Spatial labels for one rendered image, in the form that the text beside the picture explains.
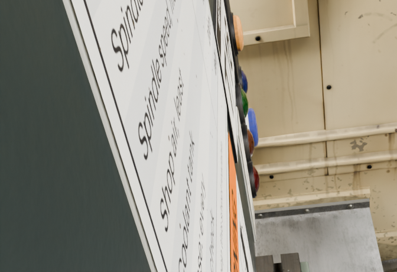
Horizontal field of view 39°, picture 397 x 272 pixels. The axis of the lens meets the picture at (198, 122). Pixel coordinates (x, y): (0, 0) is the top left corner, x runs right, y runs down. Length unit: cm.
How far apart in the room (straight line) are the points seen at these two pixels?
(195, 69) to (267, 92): 110
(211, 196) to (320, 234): 130
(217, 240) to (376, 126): 119
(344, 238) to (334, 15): 57
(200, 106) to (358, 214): 133
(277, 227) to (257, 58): 47
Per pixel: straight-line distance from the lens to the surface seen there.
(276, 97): 125
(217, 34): 25
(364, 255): 144
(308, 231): 145
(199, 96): 15
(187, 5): 15
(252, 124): 41
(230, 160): 24
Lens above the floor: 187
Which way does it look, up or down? 33 degrees down
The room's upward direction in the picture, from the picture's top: 12 degrees counter-clockwise
